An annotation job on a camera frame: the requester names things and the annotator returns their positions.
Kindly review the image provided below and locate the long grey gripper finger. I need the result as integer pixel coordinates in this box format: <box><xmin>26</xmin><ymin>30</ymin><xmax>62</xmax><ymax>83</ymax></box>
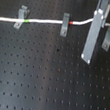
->
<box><xmin>81</xmin><ymin>5</ymin><xmax>110</xmax><ymax>64</ymax></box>

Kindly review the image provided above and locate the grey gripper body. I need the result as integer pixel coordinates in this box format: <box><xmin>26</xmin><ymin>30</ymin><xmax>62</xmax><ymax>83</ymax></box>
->
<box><xmin>97</xmin><ymin>0</ymin><xmax>110</xmax><ymax>11</ymax></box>

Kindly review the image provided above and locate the white cable with coloured marks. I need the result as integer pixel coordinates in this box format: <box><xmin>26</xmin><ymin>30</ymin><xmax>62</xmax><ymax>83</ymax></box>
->
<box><xmin>0</xmin><ymin>3</ymin><xmax>110</xmax><ymax>54</ymax></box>

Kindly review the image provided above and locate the right grey cable clip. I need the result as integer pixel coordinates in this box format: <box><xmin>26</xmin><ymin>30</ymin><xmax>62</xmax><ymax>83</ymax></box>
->
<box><xmin>102</xmin><ymin>27</ymin><xmax>110</xmax><ymax>52</ymax></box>

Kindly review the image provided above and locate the grey cable clip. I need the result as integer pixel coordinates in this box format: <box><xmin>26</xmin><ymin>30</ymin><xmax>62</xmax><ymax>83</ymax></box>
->
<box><xmin>60</xmin><ymin>13</ymin><xmax>70</xmax><ymax>37</ymax></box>
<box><xmin>102</xmin><ymin>27</ymin><xmax>110</xmax><ymax>52</ymax></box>
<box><xmin>14</xmin><ymin>6</ymin><xmax>29</xmax><ymax>29</ymax></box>

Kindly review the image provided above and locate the middle grey cable clip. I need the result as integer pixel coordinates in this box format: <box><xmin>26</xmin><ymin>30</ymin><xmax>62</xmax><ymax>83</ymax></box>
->
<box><xmin>60</xmin><ymin>13</ymin><xmax>70</xmax><ymax>37</ymax></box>

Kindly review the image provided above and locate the left grey cable clip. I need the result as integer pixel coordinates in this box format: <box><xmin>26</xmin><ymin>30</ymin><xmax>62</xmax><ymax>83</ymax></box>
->
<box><xmin>14</xmin><ymin>6</ymin><xmax>29</xmax><ymax>29</ymax></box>

